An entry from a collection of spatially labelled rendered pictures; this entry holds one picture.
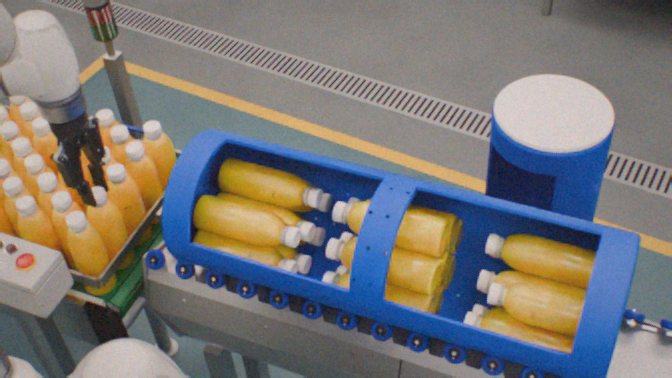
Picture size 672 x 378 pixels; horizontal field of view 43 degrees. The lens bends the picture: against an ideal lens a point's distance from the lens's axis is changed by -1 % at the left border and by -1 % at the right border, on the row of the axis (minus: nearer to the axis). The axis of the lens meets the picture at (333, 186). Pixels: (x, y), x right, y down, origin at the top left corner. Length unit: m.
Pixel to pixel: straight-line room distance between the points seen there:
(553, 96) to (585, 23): 2.15
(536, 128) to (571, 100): 0.14
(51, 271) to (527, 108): 1.13
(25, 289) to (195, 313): 0.38
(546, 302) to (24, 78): 1.00
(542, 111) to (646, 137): 1.62
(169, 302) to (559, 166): 0.93
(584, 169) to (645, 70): 2.00
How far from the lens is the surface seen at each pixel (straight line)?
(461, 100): 3.70
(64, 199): 1.85
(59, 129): 1.69
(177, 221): 1.68
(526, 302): 1.53
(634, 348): 1.78
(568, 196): 2.07
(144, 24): 4.39
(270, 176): 1.72
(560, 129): 2.01
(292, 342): 1.82
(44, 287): 1.77
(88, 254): 1.84
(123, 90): 2.29
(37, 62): 1.58
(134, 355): 1.26
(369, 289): 1.55
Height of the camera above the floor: 2.35
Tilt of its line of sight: 45 degrees down
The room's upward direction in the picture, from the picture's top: 5 degrees counter-clockwise
